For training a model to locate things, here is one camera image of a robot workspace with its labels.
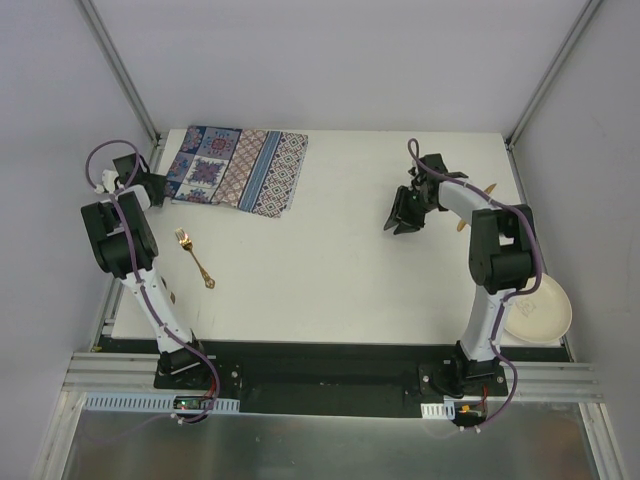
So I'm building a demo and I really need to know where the right aluminium frame post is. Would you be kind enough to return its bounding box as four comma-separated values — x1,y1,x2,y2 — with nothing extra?
505,0,605,151

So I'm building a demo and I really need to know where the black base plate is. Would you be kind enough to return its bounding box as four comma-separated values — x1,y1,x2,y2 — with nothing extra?
154,339,516,416

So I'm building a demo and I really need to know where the aluminium frame post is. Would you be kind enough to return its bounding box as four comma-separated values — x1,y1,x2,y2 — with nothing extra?
74,0,161,146
505,0,605,151

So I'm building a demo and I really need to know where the gold knife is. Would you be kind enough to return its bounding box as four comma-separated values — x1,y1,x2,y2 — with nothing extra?
455,183,499,234

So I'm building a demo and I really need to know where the gold fork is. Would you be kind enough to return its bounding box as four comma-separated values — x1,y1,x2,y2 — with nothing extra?
175,228,216,290

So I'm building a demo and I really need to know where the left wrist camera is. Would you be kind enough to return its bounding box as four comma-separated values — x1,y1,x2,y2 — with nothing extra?
94,170,121,194

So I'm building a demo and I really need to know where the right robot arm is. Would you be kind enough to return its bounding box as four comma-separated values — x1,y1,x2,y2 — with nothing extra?
384,154,541,398

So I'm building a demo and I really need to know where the left aluminium frame post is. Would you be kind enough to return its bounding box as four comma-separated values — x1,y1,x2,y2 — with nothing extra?
74,0,161,146

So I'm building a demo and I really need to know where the cream plate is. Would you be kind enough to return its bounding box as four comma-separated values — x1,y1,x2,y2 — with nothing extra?
505,273,573,345

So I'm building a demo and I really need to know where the patterned cloth placemat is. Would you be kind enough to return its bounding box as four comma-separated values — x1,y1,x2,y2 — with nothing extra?
165,125,309,218

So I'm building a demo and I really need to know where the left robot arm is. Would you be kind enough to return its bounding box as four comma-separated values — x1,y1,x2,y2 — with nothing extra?
81,153,212,389

